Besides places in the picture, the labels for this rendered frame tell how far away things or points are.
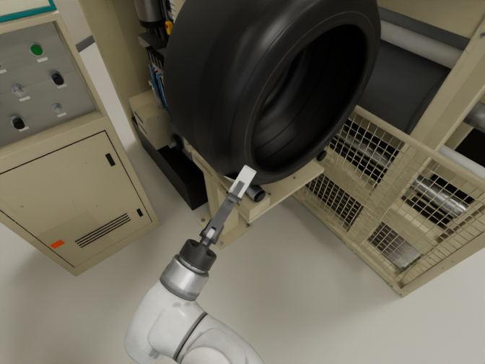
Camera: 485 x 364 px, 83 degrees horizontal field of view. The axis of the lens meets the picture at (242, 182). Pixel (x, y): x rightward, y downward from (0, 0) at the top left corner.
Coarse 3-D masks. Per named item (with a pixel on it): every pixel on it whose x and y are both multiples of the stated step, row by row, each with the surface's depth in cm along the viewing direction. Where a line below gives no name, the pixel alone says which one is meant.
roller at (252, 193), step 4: (248, 188) 84; (252, 188) 84; (256, 188) 83; (260, 188) 83; (248, 192) 84; (252, 192) 83; (256, 192) 83; (260, 192) 82; (264, 192) 84; (252, 196) 84; (256, 196) 82; (260, 196) 83; (264, 196) 85; (256, 200) 83; (260, 200) 85
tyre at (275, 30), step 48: (192, 0) 55; (240, 0) 48; (288, 0) 46; (336, 0) 49; (192, 48) 54; (240, 48) 47; (288, 48) 49; (336, 48) 84; (192, 96) 56; (240, 96) 51; (288, 96) 100; (336, 96) 89; (192, 144) 70; (240, 144) 58; (288, 144) 96
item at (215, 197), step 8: (176, 0) 78; (184, 0) 74; (176, 8) 80; (176, 16) 82; (208, 184) 144; (208, 192) 151; (216, 192) 139; (208, 200) 160; (216, 200) 146; (216, 208) 154; (232, 216) 165; (224, 224) 165; (232, 224) 172; (224, 232) 173
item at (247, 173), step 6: (246, 168) 60; (240, 174) 59; (246, 174) 59; (252, 174) 60; (240, 180) 59; (246, 180) 59; (234, 186) 59; (246, 186) 59; (240, 192) 59; (240, 198) 59
